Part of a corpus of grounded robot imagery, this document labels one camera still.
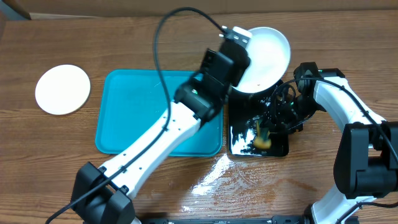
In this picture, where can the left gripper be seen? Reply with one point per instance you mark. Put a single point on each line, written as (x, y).
(240, 76)

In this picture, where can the white plate with stain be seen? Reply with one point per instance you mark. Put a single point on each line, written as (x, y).
(63, 89)

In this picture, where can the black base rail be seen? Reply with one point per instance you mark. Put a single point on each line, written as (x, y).
(277, 219)

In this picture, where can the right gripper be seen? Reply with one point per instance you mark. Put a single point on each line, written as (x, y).
(279, 119)

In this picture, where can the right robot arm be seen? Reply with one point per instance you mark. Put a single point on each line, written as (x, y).
(365, 167)

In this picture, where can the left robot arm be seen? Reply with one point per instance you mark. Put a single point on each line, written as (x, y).
(105, 194)

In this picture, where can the black rectangular tray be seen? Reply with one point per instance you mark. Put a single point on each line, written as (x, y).
(244, 111)

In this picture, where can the teal plastic tray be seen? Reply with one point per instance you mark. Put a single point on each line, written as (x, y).
(133, 100)

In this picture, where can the yellow green sponge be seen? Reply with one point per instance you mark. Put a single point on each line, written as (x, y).
(262, 140)

